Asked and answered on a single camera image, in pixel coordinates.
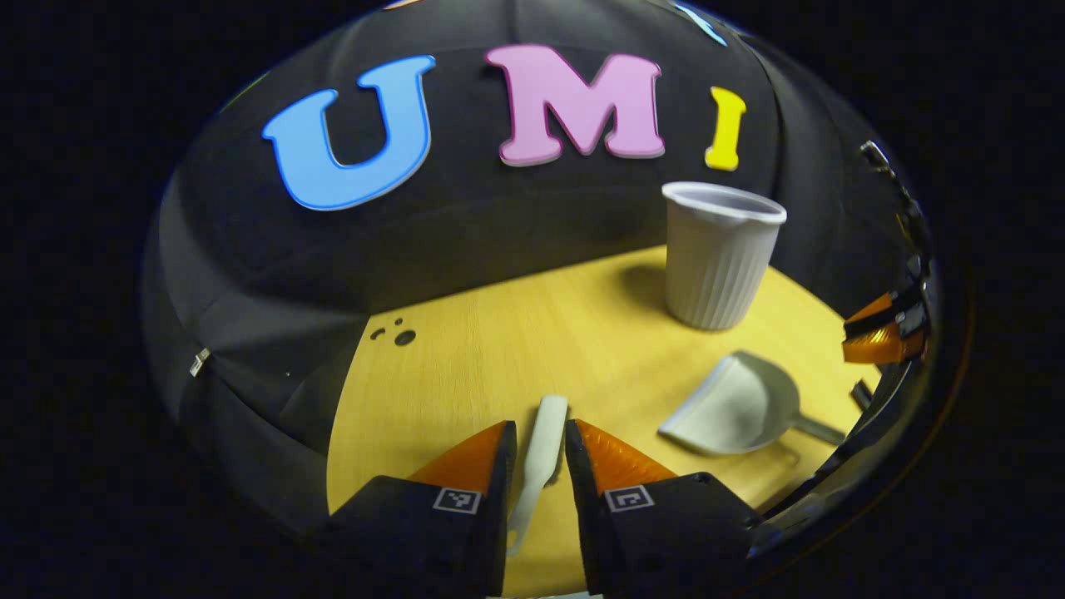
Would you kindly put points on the dark metal stand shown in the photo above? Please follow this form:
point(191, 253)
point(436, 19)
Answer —
point(903, 208)

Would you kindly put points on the small white broom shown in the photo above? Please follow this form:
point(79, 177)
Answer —
point(545, 441)

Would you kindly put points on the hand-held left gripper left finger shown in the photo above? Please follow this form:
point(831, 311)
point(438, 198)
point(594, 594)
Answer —
point(499, 499)

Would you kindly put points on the white dustpan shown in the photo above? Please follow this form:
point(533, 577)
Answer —
point(736, 408)

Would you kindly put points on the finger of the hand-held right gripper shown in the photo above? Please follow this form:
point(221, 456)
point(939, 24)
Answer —
point(882, 318)
point(882, 348)

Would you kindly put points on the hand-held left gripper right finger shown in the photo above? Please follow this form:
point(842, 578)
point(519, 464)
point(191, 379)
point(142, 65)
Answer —
point(582, 499)

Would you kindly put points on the silver metal clip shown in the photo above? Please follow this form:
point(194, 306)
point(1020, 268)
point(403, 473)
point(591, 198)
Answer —
point(200, 362)

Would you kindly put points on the white ribbed garbage bin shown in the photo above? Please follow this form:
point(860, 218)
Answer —
point(720, 266)

